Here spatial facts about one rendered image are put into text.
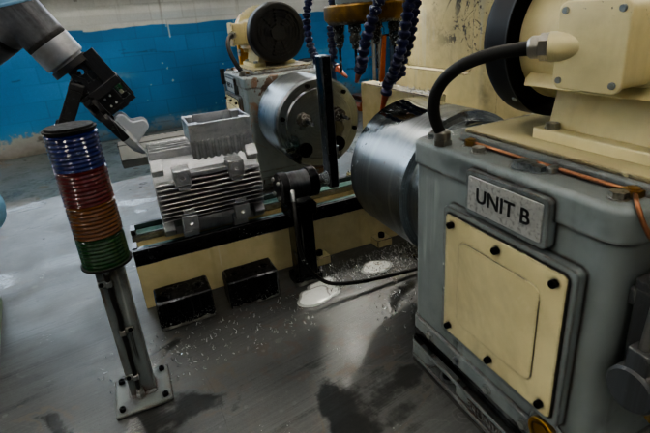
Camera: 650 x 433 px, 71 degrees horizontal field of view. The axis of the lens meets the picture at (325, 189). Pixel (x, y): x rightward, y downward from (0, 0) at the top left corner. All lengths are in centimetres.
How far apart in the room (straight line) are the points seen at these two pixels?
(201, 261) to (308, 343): 29
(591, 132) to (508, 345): 24
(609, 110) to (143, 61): 618
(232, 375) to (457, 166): 48
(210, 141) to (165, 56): 566
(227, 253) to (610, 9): 77
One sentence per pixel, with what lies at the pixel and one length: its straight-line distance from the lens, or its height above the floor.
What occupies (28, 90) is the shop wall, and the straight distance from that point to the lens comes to 636.
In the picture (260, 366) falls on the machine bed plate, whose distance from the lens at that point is 79.
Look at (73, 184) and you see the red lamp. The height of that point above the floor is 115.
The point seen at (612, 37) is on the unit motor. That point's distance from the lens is 44.
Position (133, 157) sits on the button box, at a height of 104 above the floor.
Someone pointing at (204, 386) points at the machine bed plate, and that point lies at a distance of 78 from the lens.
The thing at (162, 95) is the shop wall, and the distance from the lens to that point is 655.
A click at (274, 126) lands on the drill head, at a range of 123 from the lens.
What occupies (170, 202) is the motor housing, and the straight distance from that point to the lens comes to 88.
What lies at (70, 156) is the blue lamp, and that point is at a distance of 61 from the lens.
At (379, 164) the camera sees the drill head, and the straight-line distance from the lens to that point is 74.
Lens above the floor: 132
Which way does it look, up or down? 21 degrees down
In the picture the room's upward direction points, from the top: 5 degrees counter-clockwise
